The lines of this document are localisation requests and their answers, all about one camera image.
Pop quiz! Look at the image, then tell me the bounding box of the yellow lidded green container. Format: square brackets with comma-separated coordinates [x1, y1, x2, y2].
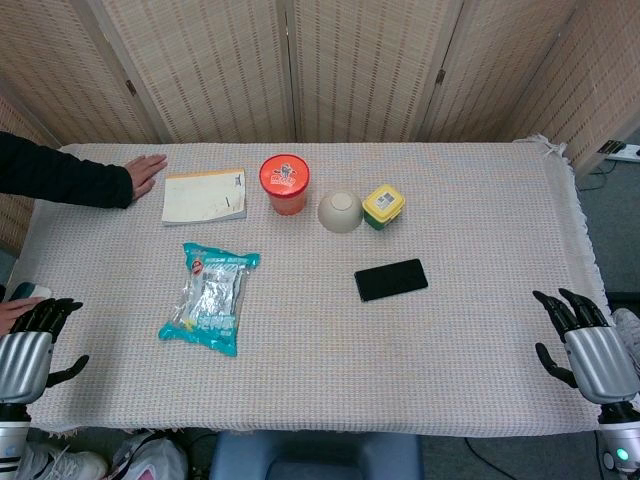
[361, 184, 407, 232]

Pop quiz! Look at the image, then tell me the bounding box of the black floor cable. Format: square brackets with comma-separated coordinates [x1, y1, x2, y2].
[463, 436, 524, 480]

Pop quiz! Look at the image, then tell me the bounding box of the orange lidded tub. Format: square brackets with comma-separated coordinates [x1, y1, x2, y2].
[258, 153, 312, 217]

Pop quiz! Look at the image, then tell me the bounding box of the blue padded chair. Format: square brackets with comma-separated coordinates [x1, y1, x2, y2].
[208, 429, 425, 480]

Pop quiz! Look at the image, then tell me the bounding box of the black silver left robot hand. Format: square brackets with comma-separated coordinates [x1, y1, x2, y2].
[0, 297, 90, 405]

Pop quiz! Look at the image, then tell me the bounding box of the white power strip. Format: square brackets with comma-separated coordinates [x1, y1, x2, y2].
[602, 141, 640, 163]

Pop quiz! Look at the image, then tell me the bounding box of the grey white sneaker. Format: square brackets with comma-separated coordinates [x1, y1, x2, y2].
[612, 307, 640, 374]

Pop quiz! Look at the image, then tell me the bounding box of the cream paper notebook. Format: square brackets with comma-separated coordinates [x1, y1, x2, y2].
[160, 168, 248, 227]

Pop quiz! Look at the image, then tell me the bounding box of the white laced sneaker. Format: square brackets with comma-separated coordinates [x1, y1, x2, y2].
[14, 439, 109, 480]

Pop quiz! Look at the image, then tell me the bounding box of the smartphone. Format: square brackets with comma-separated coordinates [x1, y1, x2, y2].
[353, 258, 430, 303]

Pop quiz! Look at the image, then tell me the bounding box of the black power strip cable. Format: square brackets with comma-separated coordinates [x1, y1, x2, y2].
[574, 158, 617, 192]

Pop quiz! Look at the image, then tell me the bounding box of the white pink bag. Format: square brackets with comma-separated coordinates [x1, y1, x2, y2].
[104, 432, 189, 480]

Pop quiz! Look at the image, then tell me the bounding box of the beige upturned bowl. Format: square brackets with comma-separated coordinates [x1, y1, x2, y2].
[317, 187, 364, 235]

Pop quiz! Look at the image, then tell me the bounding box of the bamboo folding screen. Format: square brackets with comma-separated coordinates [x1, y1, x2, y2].
[0, 0, 640, 251]

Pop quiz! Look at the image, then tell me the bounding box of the bare hand of black-sleeved person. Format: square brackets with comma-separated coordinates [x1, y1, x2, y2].
[123, 153, 169, 202]

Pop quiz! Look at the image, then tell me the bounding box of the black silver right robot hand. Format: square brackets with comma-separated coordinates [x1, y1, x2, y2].
[532, 288, 640, 406]

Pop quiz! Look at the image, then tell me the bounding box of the teal clear snack bag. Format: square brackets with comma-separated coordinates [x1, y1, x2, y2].
[158, 241, 262, 358]

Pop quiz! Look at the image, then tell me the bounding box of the bare hand without sleeve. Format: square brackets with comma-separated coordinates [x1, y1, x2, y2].
[0, 297, 44, 337]

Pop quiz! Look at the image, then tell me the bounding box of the black sleeved forearm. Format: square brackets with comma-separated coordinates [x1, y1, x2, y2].
[0, 130, 134, 210]

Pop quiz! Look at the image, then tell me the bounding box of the pale woven tablecloth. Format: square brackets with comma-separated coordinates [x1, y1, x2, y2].
[9, 133, 614, 440]

